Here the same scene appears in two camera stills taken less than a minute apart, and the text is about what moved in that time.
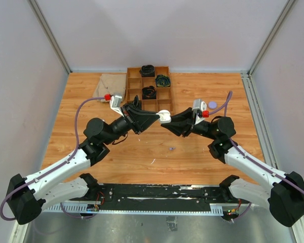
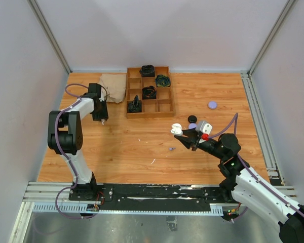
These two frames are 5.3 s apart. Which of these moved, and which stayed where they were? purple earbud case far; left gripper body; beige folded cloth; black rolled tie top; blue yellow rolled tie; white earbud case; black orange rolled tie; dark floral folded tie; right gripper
Moved: white earbud case; right gripper; left gripper body
Stayed: beige folded cloth; blue yellow rolled tie; black orange rolled tie; purple earbud case far; dark floral folded tie; black rolled tie top
